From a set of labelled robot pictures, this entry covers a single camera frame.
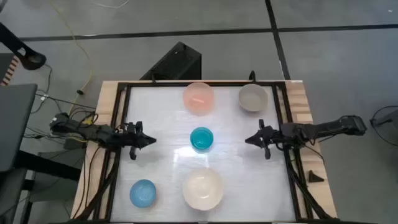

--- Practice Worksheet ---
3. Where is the small teal bowl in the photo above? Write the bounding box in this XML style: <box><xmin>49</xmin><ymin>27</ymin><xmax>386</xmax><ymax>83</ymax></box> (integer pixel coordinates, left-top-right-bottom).
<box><xmin>190</xmin><ymin>126</ymin><xmax>215</xmax><ymax>152</ymax></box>

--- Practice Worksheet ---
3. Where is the blue bowl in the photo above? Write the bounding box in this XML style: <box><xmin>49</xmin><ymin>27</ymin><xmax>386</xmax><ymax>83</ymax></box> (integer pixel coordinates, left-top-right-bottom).
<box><xmin>129</xmin><ymin>179</ymin><xmax>157</xmax><ymax>208</ymax></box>

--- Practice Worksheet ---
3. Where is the large white bowl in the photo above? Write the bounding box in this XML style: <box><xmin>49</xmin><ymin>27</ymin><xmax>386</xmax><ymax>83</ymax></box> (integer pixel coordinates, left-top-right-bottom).
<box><xmin>182</xmin><ymin>167</ymin><xmax>224</xmax><ymax>212</ymax></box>

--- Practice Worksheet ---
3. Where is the grey desk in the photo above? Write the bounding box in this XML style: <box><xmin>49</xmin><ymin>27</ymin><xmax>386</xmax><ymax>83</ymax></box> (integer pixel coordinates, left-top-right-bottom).
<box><xmin>0</xmin><ymin>83</ymin><xmax>39</xmax><ymax>174</ymax></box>

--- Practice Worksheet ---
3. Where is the black perforated box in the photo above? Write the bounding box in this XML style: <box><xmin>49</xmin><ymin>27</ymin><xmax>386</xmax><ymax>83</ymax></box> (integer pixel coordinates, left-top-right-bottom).
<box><xmin>139</xmin><ymin>41</ymin><xmax>202</xmax><ymax>81</ymax></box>

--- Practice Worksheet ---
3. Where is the black triangular bracket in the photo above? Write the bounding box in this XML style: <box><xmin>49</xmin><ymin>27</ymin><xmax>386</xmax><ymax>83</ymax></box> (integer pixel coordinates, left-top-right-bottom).
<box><xmin>308</xmin><ymin>170</ymin><xmax>325</xmax><ymax>183</ymax></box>

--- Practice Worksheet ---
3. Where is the pink translucent bowl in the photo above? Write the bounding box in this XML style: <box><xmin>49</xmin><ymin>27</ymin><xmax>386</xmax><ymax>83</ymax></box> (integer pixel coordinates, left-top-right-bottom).
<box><xmin>182</xmin><ymin>82</ymin><xmax>215</xmax><ymax>116</ymax></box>

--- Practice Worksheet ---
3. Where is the striped board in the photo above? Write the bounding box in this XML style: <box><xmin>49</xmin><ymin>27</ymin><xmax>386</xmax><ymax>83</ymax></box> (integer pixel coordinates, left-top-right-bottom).
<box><xmin>0</xmin><ymin>55</ymin><xmax>21</xmax><ymax>86</ymax></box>

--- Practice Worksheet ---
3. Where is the white cable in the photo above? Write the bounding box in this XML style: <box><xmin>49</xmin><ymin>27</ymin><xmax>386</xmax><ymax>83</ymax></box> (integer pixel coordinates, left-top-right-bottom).
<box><xmin>90</xmin><ymin>0</ymin><xmax>130</xmax><ymax>9</ymax></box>

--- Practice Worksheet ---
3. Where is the yellow cable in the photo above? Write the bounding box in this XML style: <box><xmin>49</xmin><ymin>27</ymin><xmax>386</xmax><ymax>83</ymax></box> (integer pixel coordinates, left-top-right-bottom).
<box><xmin>49</xmin><ymin>0</ymin><xmax>94</xmax><ymax>125</ymax></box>

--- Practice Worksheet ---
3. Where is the black metal table frame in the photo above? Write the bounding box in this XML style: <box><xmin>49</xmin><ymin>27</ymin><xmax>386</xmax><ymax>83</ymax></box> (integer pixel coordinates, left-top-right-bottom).
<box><xmin>73</xmin><ymin>80</ymin><xmax>337</xmax><ymax>223</ymax></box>

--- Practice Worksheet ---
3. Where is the white table mat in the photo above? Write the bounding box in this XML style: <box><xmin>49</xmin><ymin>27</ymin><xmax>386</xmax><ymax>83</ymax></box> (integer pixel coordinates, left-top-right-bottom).
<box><xmin>110</xmin><ymin>85</ymin><xmax>296</xmax><ymax>222</ymax></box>

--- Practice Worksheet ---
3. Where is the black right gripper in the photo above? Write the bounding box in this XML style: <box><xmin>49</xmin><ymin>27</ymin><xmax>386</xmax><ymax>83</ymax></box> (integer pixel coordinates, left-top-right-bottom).
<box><xmin>244</xmin><ymin>119</ymin><xmax>282</xmax><ymax>160</ymax></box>

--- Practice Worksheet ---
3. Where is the black desk leg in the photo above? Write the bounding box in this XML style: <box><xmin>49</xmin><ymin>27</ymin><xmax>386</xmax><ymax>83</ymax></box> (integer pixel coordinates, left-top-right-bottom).
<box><xmin>14</xmin><ymin>150</ymin><xmax>82</xmax><ymax>182</ymax></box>

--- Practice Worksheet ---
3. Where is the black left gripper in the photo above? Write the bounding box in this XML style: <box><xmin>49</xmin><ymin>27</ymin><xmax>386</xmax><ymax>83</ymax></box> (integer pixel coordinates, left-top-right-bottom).
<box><xmin>119</xmin><ymin>121</ymin><xmax>157</xmax><ymax>160</ymax></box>

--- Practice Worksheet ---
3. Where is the black floor cable loop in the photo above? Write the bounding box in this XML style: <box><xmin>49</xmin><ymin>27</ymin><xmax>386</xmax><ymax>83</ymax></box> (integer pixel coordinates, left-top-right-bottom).
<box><xmin>369</xmin><ymin>105</ymin><xmax>398</xmax><ymax>147</ymax></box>

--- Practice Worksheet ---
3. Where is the black thin floor cable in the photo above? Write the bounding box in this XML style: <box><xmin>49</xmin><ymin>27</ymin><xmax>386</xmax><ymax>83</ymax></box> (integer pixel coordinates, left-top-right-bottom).
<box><xmin>35</xmin><ymin>92</ymin><xmax>96</xmax><ymax>110</ymax></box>

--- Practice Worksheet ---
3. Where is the grey bowl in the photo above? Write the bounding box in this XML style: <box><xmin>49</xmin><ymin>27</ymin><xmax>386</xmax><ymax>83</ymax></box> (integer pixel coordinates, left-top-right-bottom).
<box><xmin>238</xmin><ymin>83</ymin><xmax>269</xmax><ymax>113</ymax></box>

